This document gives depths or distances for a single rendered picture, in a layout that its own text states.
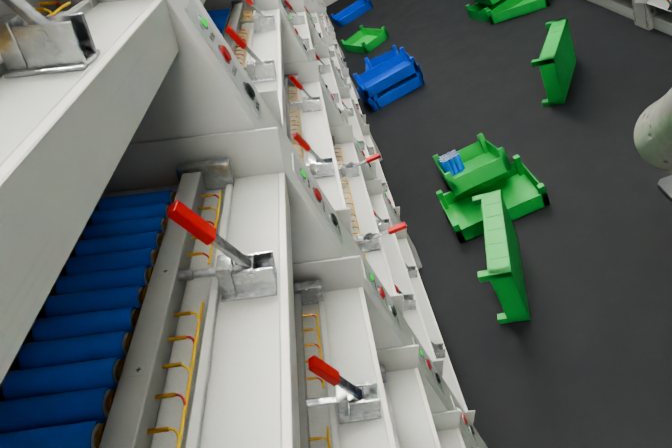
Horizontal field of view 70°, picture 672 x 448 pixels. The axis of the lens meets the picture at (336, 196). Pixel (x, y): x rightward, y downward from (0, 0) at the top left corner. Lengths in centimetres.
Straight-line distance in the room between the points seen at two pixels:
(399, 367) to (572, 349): 67
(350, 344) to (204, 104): 29
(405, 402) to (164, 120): 48
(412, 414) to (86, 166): 56
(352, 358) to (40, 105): 39
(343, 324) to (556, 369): 81
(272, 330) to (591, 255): 123
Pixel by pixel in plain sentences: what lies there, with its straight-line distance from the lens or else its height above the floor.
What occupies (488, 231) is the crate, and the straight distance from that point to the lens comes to 133.
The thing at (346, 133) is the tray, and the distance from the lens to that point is 127.
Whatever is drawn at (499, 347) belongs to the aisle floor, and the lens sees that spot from 136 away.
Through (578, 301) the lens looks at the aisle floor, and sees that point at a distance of 140.
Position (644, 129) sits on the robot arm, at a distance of 94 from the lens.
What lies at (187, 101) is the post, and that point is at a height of 101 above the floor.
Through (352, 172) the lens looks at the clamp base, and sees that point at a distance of 113.
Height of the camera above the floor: 113
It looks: 33 degrees down
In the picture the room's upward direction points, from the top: 32 degrees counter-clockwise
